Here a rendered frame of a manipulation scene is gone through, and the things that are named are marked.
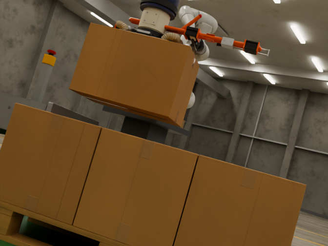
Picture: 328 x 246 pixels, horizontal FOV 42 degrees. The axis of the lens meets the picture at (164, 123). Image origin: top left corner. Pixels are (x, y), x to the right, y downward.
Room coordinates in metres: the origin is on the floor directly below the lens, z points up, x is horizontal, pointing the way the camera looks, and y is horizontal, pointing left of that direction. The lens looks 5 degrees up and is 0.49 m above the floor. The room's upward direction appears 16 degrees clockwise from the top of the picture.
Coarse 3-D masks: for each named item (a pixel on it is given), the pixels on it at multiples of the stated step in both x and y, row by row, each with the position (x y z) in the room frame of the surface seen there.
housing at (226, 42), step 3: (222, 39) 2.35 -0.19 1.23; (225, 39) 2.35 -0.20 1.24; (228, 39) 2.34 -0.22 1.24; (231, 39) 2.34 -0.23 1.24; (234, 39) 2.34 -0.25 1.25; (222, 42) 2.35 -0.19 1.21; (225, 42) 2.34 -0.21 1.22; (228, 42) 2.34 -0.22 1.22; (231, 42) 2.34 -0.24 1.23; (222, 45) 2.38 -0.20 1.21; (225, 45) 2.36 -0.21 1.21; (228, 45) 2.34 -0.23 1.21; (231, 45) 2.33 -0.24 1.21; (228, 48) 2.39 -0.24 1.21; (231, 48) 2.38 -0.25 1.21
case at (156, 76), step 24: (96, 24) 2.35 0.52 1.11; (96, 48) 2.34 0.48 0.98; (120, 48) 2.31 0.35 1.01; (144, 48) 2.27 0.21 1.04; (168, 48) 2.24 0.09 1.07; (96, 72) 2.33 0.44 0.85; (120, 72) 2.30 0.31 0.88; (144, 72) 2.26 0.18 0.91; (168, 72) 2.23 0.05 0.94; (192, 72) 2.45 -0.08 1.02; (96, 96) 2.32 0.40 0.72; (120, 96) 2.29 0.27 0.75; (144, 96) 2.26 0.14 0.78; (168, 96) 2.23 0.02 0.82; (168, 120) 2.40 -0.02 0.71
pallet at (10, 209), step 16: (0, 208) 1.74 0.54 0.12; (16, 208) 1.73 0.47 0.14; (0, 224) 1.74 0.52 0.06; (16, 224) 1.79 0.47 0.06; (48, 224) 2.15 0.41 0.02; (64, 224) 1.68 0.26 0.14; (16, 240) 1.72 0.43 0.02; (32, 240) 1.78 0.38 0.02; (96, 240) 1.65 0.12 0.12; (112, 240) 1.63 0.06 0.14
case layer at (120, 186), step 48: (48, 144) 1.72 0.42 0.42; (96, 144) 1.68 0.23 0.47; (144, 144) 1.63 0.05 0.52; (0, 192) 1.75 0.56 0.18; (48, 192) 1.70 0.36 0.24; (96, 192) 1.66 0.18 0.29; (144, 192) 1.62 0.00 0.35; (192, 192) 1.58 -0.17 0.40; (240, 192) 1.54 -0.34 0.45; (288, 192) 1.50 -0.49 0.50; (144, 240) 1.61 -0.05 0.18; (192, 240) 1.57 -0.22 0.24; (240, 240) 1.53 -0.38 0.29; (288, 240) 1.50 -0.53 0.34
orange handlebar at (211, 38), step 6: (132, 18) 2.49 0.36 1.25; (138, 24) 2.53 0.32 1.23; (168, 30) 2.48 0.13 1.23; (174, 30) 2.43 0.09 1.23; (180, 30) 2.42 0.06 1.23; (204, 36) 2.38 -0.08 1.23; (210, 36) 2.37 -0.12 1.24; (234, 42) 2.33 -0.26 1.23; (240, 42) 2.32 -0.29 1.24; (258, 48) 2.30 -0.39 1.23
